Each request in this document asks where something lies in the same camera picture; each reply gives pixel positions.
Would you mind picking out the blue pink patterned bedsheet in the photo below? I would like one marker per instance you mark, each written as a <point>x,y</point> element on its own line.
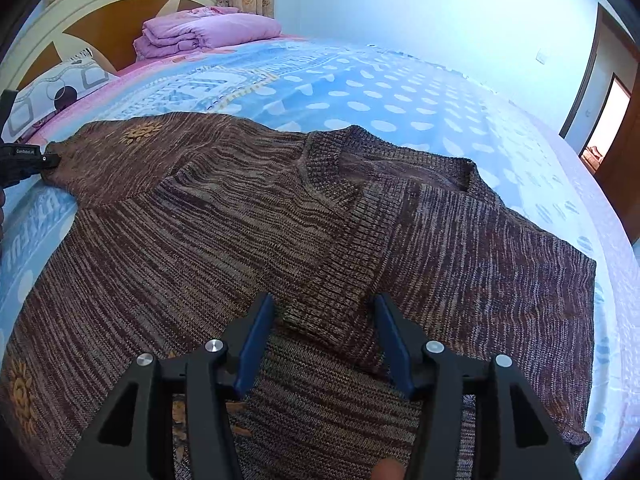
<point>303,85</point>

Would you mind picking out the person right hand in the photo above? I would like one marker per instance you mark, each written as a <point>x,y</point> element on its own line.
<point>388,469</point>

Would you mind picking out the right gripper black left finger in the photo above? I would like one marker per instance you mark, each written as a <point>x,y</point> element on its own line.
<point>131,435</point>

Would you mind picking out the cream wooden headboard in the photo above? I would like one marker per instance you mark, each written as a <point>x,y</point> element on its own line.
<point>106,27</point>

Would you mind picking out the brown wooden door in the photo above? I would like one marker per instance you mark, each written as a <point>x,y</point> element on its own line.
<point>618,175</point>

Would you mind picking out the patterned white grey pillow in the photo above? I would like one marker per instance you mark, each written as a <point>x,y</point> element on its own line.
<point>53,91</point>

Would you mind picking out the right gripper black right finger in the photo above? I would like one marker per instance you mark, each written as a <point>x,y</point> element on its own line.
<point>514,436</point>

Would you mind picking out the brown knitted sweater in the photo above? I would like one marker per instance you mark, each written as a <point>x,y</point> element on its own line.
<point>183,218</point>

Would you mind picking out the folded pink quilt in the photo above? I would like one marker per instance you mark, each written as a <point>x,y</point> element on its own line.
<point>206,27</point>

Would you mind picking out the white wall switch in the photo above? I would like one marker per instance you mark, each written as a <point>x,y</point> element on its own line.
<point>540,57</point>

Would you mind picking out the brown door frame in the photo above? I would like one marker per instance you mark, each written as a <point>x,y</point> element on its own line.
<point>604,95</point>

